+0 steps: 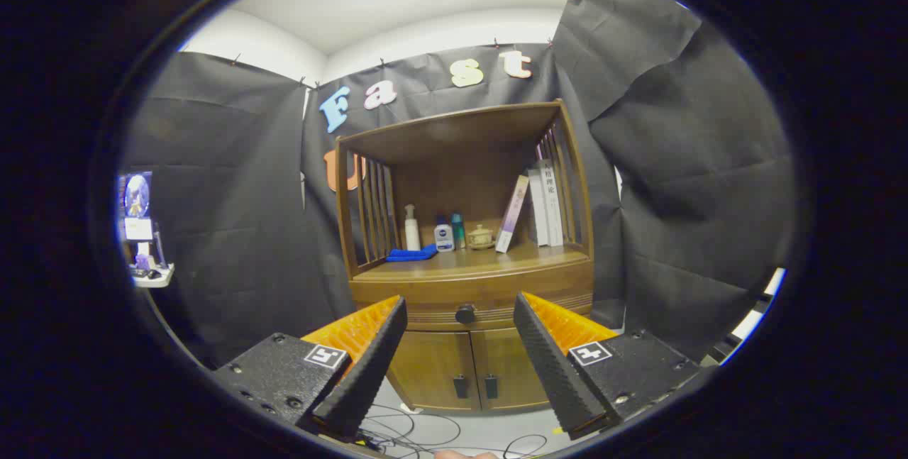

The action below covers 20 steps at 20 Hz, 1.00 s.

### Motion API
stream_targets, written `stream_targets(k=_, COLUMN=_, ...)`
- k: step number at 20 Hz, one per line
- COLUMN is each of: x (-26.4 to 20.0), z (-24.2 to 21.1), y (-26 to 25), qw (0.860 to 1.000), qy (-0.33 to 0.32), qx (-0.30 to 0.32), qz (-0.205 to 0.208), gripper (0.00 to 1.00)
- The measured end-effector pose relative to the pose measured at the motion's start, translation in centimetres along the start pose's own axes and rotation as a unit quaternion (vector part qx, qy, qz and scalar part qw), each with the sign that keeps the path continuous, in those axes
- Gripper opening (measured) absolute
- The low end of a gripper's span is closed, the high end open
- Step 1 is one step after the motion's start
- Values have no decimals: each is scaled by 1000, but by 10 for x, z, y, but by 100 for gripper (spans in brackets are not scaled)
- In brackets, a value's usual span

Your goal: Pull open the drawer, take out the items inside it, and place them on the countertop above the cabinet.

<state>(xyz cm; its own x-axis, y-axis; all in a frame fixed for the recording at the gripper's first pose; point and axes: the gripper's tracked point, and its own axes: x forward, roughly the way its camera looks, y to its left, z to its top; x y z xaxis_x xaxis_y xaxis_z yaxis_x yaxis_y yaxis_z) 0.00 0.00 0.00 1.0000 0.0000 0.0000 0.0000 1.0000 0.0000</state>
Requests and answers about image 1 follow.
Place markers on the wooden drawer with black knob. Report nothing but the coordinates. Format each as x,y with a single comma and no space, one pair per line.
461,292

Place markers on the white side table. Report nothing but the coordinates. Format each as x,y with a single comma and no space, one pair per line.
156,278

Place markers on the white book with black characters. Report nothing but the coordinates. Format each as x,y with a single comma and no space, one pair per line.
553,203

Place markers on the plain white book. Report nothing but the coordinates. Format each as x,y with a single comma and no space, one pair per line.
537,211

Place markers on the wooden cabinet door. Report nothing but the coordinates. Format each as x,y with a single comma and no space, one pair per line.
433,367
507,367

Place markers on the blue folded cloth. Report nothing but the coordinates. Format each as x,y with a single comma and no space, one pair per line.
411,255

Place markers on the computer monitor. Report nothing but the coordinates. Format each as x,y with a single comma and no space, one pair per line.
136,195

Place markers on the white frame rail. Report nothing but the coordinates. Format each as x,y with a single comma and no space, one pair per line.
770,289

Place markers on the teal cylindrical bottle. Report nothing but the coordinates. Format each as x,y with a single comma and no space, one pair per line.
459,232

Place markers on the white pump bottle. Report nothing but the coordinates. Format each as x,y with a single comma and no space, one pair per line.
412,235

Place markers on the wooden countertop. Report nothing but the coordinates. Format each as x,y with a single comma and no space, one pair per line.
482,260

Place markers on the purple cover book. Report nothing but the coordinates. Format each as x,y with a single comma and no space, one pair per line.
512,214

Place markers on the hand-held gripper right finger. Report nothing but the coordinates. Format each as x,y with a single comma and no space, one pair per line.
553,367

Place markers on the lidded ceramic tea cup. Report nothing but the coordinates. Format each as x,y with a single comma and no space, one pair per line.
481,237

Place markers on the brown wooden cabinet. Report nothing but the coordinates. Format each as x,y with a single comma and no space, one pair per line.
482,182

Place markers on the white bottle with blue cap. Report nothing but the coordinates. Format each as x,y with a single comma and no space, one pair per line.
444,239

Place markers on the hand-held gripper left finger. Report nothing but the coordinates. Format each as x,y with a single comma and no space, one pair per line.
369,374

